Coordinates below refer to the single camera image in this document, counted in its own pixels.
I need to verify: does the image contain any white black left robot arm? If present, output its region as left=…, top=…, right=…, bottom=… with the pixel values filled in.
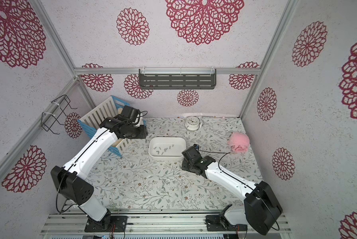
left=51, top=106, right=148, bottom=222

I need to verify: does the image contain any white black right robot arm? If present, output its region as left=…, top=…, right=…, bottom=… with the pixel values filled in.
left=181, top=144, right=283, bottom=236

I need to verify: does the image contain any white storage box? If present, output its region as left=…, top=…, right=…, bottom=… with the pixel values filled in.
left=148, top=137, right=186, bottom=161

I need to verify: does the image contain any blue white slatted crate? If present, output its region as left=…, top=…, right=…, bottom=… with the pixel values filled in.
left=77, top=96, right=132, bottom=158

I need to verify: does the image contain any white alarm clock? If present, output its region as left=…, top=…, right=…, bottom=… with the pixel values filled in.
left=184, top=117, right=202, bottom=131

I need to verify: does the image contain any pink plush toy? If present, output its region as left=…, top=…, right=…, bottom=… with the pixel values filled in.
left=228, top=132, right=250, bottom=153

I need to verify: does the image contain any grey wall shelf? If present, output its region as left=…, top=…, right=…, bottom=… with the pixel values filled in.
left=138, top=69, right=217, bottom=90

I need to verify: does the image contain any black wire wall rack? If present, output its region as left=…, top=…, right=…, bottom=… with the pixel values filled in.
left=40, top=94, right=77, bottom=135

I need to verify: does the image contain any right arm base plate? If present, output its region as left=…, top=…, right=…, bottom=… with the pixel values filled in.
left=205, top=204, right=248, bottom=233

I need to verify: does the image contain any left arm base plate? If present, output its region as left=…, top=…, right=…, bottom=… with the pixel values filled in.
left=84, top=216, right=128, bottom=233

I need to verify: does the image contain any aluminium front rail frame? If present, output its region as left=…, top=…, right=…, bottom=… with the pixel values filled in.
left=39, top=195, right=293, bottom=239

